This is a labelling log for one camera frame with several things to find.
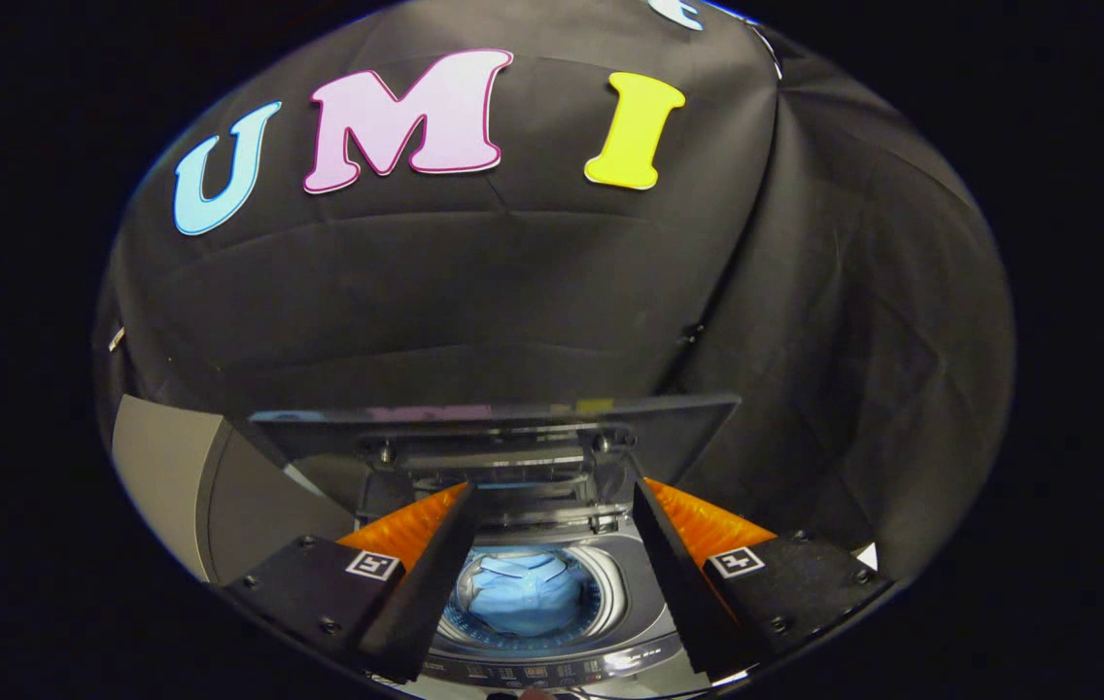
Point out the light blue polo shirt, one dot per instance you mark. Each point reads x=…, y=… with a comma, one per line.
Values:
x=523, y=593

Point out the black backdrop cloth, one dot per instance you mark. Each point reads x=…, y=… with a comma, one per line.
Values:
x=513, y=292

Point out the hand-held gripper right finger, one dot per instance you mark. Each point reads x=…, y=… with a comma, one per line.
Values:
x=678, y=593

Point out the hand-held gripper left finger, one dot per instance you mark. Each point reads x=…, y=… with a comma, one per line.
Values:
x=426, y=603

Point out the grey washing machine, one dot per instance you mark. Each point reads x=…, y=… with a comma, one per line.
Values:
x=533, y=671

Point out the silver clip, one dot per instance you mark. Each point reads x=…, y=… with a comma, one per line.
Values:
x=115, y=338

